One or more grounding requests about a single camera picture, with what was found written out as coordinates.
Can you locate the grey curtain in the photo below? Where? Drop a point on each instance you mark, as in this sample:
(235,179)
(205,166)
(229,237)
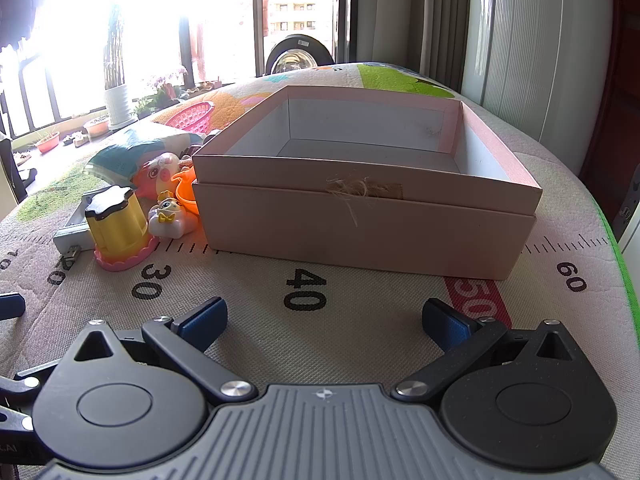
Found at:
(415,20)

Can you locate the tall bamboo plant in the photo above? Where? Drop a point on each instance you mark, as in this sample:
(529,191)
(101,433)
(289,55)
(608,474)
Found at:
(115,55)

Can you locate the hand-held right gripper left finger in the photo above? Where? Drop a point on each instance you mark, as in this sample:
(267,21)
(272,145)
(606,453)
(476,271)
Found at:
(200,322)

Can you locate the pink cardboard box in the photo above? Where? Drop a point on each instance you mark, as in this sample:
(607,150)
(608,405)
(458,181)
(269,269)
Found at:
(350,225)

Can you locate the red planter bowl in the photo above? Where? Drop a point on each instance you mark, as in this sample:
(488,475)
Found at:
(47,142)

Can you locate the pale planter bowl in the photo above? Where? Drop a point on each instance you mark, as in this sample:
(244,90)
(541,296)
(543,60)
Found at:
(96,127)

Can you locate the washing machine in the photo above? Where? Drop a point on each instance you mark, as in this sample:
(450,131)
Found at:
(295,55)

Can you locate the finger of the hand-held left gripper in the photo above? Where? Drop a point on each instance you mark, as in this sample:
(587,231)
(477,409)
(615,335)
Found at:
(10,306)
(30,382)

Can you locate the white tall plant pot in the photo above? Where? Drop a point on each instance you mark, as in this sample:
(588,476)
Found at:
(119,105)

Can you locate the small brown box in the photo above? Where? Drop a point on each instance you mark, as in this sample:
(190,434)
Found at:
(192,151)

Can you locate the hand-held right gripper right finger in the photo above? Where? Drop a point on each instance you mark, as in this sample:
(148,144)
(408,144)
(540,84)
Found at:
(445,322)

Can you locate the pink pig plush toy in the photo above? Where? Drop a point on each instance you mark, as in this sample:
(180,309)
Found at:
(155,172)

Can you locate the teal patterned pillow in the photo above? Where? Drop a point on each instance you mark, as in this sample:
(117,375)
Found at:
(130,145)

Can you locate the yellow toy cup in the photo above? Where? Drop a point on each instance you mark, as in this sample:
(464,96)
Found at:
(117,220)

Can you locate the potted pink orchid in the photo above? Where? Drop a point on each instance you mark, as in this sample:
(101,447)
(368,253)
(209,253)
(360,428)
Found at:
(167,87)

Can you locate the pink plastic basket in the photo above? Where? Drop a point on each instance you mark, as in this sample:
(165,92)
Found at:
(192,117)

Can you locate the printed play mat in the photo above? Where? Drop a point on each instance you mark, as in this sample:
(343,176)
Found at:
(350,310)

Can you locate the grey metal tray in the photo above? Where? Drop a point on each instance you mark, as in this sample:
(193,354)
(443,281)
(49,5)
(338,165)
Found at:
(72,227)

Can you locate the orange plastic cup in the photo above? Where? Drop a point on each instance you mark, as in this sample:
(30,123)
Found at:
(186,195)

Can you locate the black window frame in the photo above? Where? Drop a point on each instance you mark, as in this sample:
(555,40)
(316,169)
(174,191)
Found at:
(257,15)

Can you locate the white toy with yellow bow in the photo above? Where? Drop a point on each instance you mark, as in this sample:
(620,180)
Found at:
(170,220)

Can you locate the small pale shoe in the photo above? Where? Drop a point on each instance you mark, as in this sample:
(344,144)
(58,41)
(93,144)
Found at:
(22,159)
(80,139)

